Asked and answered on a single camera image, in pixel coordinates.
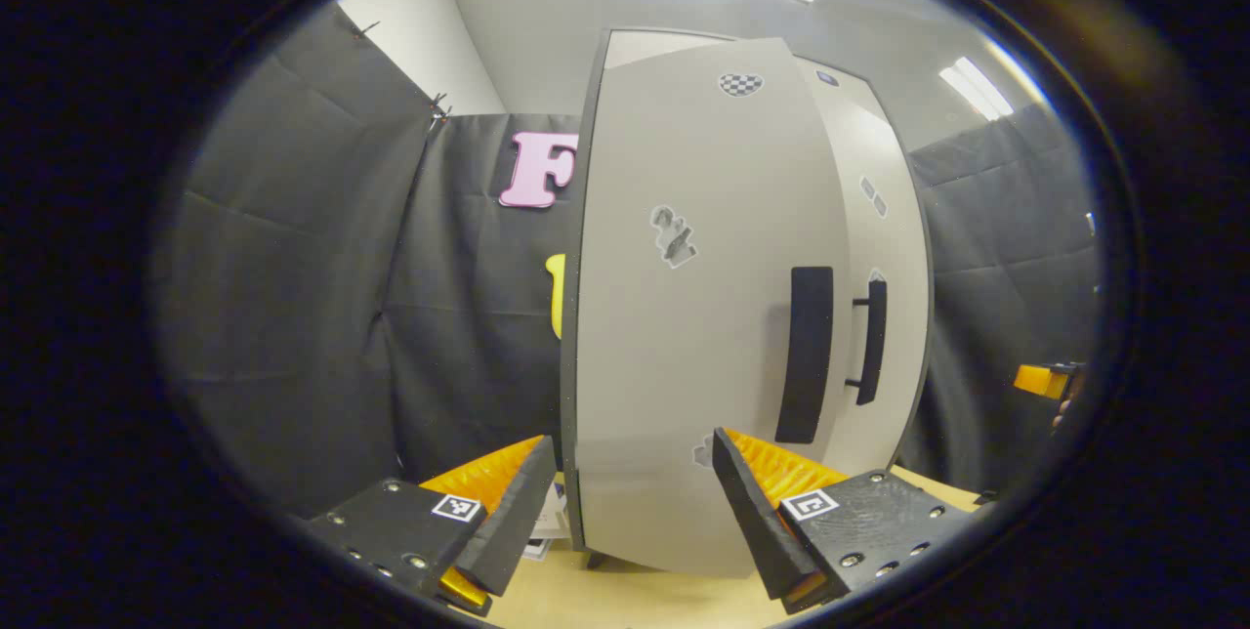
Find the grey shoe cabinet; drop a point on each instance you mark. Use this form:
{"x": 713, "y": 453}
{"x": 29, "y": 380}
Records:
{"x": 645, "y": 51}

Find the black backdrop cloth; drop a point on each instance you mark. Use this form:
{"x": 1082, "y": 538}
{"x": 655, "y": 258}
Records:
{"x": 293, "y": 268}

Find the grey cabinet door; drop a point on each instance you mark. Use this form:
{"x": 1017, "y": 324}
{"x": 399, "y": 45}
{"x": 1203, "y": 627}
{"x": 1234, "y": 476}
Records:
{"x": 903, "y": 248}
{"x": 684, "y": 365}

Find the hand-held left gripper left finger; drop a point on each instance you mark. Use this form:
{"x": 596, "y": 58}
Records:
{"x": 518, "y": 522}

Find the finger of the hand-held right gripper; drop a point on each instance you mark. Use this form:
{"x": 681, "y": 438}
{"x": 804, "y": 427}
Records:
{"x": 1040, "y": 380}

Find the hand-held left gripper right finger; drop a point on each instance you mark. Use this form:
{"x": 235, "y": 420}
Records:
{"x": 757, "y": 522}

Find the printed paper sheet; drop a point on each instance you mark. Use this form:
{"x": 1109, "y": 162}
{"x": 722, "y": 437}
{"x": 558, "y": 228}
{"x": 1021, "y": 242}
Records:
{"x": 552, "y": 526}

